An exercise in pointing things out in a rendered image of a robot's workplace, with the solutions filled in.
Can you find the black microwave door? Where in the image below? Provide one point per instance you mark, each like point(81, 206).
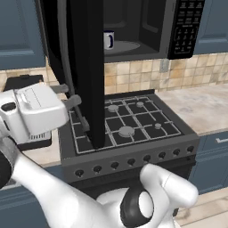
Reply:
point(87, 74)

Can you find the blue drawer front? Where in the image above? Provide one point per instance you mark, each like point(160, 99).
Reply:
point(216, 142)

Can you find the black oven door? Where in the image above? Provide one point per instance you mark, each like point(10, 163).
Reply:
point(118, 185)

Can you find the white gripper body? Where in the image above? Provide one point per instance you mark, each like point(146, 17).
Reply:
point(41, 111)

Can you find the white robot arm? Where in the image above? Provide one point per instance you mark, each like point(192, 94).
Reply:
point(62, 201)

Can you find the black gas stove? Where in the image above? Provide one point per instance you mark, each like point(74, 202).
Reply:
point(133, 118)

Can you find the grey microwave turntable plate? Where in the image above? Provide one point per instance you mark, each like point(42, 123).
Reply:
point(126, 47)

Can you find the black stove knob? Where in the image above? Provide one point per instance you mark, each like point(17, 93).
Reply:
point(176, 152)
point(131, 161)
point(79, 172)
point(147, 158)
point(97, 169)
point(162, 154)
point(190, 148)
point(115, 165)

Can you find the black microwave oven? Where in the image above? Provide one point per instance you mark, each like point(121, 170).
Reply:
point(154, 26)

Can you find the grey wall outlet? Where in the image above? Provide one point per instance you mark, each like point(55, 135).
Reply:
point(164, 65)

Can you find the blue wall cupboard door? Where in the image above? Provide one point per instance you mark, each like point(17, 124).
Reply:
point(20, 32)
point(212, 26)

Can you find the blue base cupboard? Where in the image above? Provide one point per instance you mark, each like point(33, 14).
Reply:
point(17, 207)
point(209, 172)

